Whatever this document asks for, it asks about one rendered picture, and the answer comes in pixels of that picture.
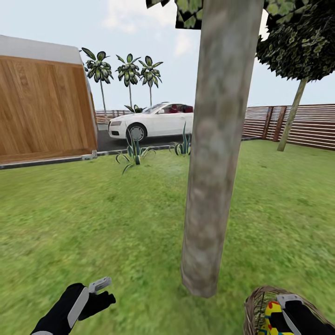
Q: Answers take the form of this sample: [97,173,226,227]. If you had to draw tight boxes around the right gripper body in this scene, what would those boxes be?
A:
[271,312,292,333]

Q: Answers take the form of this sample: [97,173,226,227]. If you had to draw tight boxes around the wicker basket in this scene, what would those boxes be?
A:
[243,285,331,335]

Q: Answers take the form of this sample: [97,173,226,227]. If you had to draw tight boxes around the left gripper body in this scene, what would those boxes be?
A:
[78,291,109,321]

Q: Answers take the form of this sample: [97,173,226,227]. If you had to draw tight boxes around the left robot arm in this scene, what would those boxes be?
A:
[31,277,115,335]

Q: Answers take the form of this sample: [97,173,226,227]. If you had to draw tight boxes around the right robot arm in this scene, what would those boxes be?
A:
[268,294,335,335]

